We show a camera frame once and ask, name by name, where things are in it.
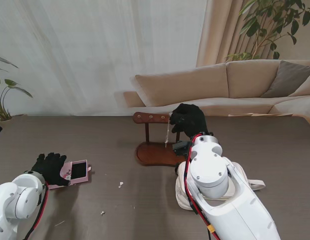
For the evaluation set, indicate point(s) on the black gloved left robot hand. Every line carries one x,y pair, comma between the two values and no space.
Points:
50,167

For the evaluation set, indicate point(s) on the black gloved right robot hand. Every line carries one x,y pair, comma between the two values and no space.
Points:
192,120

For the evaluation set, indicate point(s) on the pink floral jewelry box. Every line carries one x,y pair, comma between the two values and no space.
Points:
79,170

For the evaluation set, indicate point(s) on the cream handbag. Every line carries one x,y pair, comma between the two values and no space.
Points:
245,175

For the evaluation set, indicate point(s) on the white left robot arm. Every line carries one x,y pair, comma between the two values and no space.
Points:
14,197

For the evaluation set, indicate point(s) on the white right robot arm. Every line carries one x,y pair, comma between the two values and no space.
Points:
220,200

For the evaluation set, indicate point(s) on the dark wooden jewelry stand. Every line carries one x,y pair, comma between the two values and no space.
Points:
154,155

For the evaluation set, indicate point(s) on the beige sofa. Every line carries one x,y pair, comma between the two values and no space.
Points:
194,85

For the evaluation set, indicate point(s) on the thin pale stick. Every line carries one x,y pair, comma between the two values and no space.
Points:
59,223

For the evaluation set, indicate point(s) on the beige curtain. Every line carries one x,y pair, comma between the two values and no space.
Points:
220,37

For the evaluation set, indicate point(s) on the large leaf green plant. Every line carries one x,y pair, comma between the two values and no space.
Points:
12,83

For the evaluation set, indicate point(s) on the grey cushion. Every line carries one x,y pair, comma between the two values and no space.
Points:
287,80

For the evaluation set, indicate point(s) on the dark green leafy plant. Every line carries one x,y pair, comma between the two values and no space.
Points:
252,27

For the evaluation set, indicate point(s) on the white sheer curtain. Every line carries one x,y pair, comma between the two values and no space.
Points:
94,50

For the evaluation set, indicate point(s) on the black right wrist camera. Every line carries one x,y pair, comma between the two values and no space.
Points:
181,147

